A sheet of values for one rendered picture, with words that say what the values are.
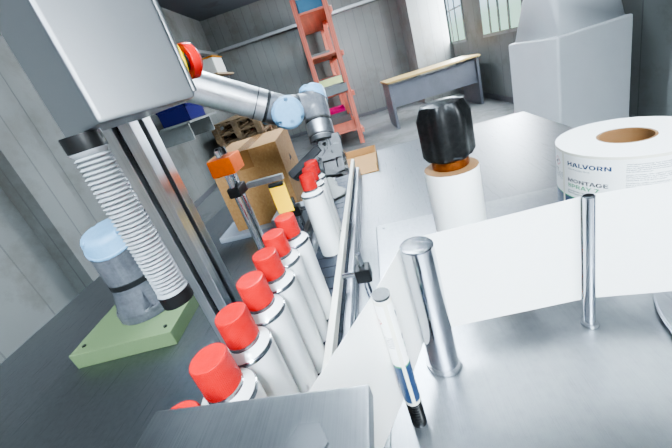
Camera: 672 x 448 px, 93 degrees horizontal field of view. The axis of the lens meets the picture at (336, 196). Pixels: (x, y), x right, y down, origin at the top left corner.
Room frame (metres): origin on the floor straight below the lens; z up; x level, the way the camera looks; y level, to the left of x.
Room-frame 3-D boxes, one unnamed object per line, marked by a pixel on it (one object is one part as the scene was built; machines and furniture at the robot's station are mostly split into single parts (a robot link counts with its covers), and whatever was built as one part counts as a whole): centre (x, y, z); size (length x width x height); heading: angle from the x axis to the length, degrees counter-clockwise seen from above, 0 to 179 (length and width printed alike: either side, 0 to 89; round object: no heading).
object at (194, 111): (4.74, 1.67, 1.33); 0.56 x 0.42 x 0.22; 174
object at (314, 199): (0.67, 0.05, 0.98); 0.05 x 0.05 x 0.20
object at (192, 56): (0.40, 0.11, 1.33); 0.04 x 0.03 x 0.04; 43
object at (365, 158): (1.46, -0.11, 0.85); 0.30 x 0.26 x 0.04; 168
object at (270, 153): (1.20, 0.24, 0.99); 0.30 x 0.24 x 0.27; 175
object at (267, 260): (0.37, 0.11, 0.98); 0.05 x 0.05 x 0.20
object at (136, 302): (0.72, 0.53, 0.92); 0.15 x 0.15 x 0.10
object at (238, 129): (6.44, 1.23, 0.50); 1.36 x 0.93 x 1.00; 174
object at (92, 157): (0.34, 0.22, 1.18); 0.04 x 0.04 x 0.21
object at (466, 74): (5.80, -2.20, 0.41); 1.56 x 0.78 x 0.81; 84
